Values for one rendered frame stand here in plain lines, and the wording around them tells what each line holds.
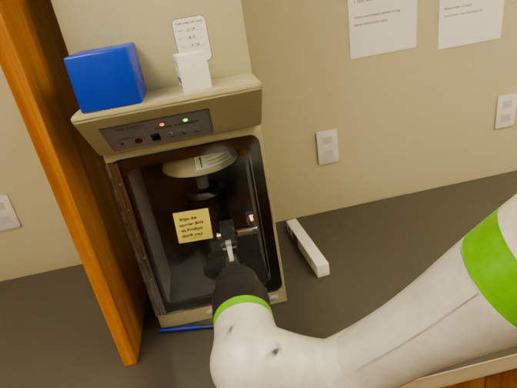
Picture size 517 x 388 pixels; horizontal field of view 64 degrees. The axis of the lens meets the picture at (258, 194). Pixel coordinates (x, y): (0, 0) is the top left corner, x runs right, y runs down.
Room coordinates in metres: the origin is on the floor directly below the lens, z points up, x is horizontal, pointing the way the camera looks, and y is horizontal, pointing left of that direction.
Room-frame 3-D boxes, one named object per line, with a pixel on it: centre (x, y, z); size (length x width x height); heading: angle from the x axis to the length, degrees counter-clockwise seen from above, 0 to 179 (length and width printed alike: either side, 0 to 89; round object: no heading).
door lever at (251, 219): (0.77, 0.06, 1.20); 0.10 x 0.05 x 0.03; 94
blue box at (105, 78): (0.74, 0.22, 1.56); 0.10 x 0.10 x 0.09; 5
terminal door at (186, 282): (0.79, 0.13, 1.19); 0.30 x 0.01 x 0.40; 94
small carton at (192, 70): (0.75, 0.08, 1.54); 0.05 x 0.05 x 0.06; 13
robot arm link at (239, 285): (0.52, 0.05, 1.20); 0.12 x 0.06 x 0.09; 95
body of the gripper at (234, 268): (0.60, 0.06, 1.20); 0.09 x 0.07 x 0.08; 5
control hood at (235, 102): (0.75, 0.13, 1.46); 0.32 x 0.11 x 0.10; 95
